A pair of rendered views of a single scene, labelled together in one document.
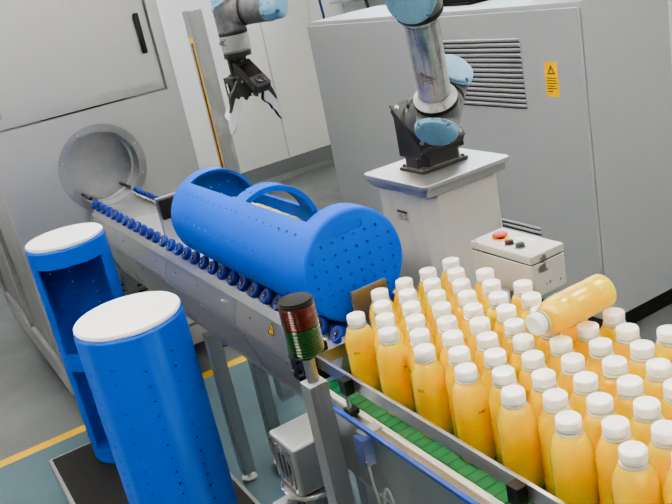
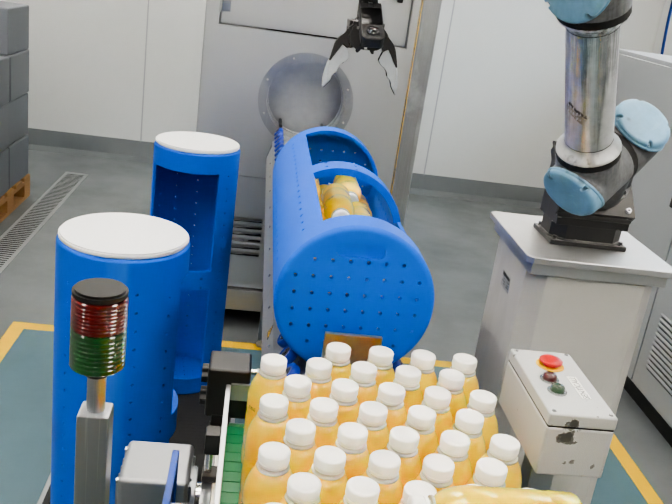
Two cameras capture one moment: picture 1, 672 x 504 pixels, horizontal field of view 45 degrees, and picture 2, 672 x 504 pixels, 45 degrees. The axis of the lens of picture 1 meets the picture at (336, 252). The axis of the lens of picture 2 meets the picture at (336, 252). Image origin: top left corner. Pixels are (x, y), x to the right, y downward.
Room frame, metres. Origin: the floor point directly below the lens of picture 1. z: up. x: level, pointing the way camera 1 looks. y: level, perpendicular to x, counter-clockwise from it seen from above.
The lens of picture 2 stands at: (0.59, -0.46, 1.63)
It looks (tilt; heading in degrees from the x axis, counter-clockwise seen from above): 19 degrees down; 21
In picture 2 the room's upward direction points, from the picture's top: 8 degrees clockwise
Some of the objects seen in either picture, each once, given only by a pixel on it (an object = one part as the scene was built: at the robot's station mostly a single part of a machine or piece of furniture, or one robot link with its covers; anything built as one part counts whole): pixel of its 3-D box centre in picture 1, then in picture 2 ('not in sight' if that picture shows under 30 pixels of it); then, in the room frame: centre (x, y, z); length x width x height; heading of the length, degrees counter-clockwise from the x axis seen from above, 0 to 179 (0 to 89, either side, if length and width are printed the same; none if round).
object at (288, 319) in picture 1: (298, 314); (99, 310); (1.28, 0.08, 1.23); 0.06 x 0.06 x 0.04
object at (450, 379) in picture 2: (456, 273); (451, 379); (1.69, -0.25, 1.07); 0.04 x 0.04 x 0.02
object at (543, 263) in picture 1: (517, 261); (553, 408); (1.74, -0.41, 1.05); 0.20 x 0.10 x 0.10; 28
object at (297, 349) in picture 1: (303, 338); (98, 345); (1.28, 0.08, 1.18); 0.06 x 0.06 x 0.05
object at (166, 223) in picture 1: (173, 215); not in sight; (2.97, 0.57, 1.00); 0.10 x 0.04 x 0.15; 118
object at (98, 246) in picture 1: (99, 345); (188, 265); (2.87, 0.95, 0.59); 0.28 x 0.28 x 0.88
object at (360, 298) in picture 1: (370, 308); (348, 364); (1.79, -0.05, 0.99); 0.10 x 0.02 x 0.12; 118
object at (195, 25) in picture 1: (242, 219); (396, 211); (3.26, 0.35, 0.85); 0.06 x 0.06 x 1.70; 28
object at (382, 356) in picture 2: (404, 283); (380, 355); (1.70, -0.14, 1.07); 0.04 x 0.04 x 0.02
